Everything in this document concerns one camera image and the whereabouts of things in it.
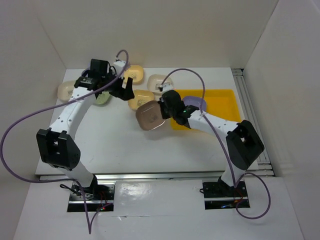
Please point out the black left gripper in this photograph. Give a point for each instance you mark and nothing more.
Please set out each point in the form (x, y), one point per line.
(125, 94)

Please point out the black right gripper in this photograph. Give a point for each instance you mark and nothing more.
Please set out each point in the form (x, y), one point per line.
(165, 115)

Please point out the yellow panda plate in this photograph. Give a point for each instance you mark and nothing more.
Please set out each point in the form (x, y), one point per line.
(141, 97)
(136, 72)

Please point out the brown panda plate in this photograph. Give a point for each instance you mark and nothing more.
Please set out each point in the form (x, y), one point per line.
(149, 116)

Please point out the purple panda plate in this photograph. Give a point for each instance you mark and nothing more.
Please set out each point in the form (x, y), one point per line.
(195, 101)
(85, 72)

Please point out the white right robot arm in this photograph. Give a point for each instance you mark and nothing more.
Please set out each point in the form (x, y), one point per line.
(240, 142)

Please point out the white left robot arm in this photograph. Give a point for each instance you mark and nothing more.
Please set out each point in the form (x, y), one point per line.
(57, 145)

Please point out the yellow plastic bin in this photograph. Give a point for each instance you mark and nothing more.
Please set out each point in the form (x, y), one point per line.
(219, 102)

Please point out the green panda plate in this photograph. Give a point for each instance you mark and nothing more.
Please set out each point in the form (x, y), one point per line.
(102, 99)

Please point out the cream panda plate centre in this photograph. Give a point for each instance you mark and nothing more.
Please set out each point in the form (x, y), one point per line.
(153, 83)

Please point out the cream panda plate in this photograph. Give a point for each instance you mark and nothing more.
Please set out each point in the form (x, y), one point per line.
(65, 90)
(153, 83)

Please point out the cream panda plate left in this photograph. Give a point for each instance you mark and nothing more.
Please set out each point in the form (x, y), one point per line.
(65, 90)

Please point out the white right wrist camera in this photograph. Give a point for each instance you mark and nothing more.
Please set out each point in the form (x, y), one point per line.
(163, 88)

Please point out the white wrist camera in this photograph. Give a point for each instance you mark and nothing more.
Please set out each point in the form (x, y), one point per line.
(119, 66)
(163, 88)

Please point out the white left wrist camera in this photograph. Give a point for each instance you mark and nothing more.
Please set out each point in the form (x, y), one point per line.
(119, 66)

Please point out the aluminium table edge rail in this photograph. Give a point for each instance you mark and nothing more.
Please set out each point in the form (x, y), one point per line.
(159, 176)

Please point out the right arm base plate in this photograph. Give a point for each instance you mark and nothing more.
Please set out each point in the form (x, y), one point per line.
(218, 195)

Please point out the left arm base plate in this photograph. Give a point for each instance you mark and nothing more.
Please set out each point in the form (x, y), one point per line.
(103, 199)

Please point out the aluminium side rail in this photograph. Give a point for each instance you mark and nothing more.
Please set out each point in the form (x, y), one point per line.
(264, 164)

